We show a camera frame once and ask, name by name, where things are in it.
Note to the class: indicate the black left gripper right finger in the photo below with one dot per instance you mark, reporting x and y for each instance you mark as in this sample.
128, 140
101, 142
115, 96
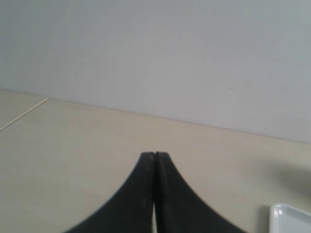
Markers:
178, 209

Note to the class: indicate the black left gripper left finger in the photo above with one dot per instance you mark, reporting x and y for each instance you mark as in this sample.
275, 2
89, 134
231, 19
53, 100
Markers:
130, 209

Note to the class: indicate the white plastic tray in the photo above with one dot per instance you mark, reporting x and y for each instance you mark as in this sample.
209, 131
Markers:
284, 218

